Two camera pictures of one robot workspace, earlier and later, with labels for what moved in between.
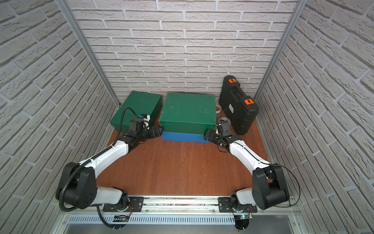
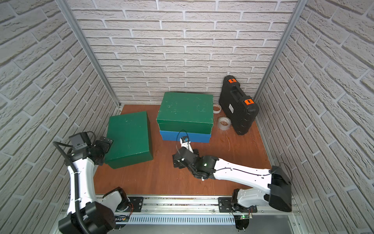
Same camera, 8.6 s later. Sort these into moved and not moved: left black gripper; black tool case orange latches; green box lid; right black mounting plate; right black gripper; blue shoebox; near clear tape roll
Moved: left black gripper; right black gripper
Not moved: black tool case orange latches; near clear tape roll; green box lid; blue shoebox; right black mounting plate
